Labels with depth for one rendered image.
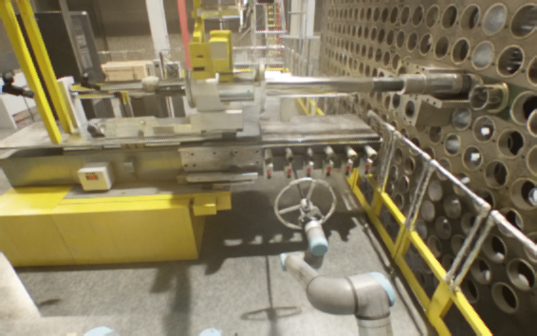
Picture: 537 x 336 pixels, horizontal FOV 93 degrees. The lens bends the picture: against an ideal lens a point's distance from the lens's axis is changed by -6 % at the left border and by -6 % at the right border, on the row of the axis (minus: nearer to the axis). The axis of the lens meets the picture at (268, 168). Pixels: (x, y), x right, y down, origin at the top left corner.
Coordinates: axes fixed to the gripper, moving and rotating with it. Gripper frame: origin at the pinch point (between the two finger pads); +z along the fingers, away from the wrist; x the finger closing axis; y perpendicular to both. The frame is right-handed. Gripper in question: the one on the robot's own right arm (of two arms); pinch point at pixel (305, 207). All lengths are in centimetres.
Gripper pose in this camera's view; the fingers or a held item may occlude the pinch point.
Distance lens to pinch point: 166.7
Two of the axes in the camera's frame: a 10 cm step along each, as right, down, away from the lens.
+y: 7.3, 5.6, 4.0
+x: 6.8, -6.6, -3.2
